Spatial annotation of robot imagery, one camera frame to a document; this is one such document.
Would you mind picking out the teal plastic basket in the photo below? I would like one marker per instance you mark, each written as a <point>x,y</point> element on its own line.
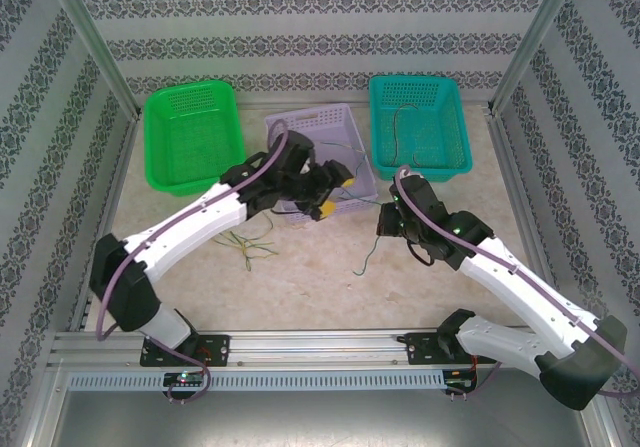
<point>440,132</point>

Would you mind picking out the lilac plastic basket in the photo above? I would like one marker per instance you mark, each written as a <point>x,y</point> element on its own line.
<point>332,127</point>

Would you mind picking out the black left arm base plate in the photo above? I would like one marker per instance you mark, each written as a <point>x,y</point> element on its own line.
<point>217,349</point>

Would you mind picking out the green plastic basket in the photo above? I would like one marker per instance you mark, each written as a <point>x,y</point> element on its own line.
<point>190,132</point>

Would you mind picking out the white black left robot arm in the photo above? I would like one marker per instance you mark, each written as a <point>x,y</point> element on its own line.
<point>190,222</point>

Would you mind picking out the grey metal lower shelf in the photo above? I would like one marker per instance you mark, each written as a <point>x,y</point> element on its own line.
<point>320,422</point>

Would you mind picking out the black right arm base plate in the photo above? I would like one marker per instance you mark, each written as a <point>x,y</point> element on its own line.
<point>420,349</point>

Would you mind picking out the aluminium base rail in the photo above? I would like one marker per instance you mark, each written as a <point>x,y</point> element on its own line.
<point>320,347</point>

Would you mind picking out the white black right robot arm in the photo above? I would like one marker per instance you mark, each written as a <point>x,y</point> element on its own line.
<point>510,277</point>

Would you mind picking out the aluminium frame post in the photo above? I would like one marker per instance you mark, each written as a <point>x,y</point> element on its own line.
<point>533,42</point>
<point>97,42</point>

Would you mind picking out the aluminium side rail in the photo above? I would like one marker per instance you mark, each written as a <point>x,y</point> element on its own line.
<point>512,167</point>
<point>122,152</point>

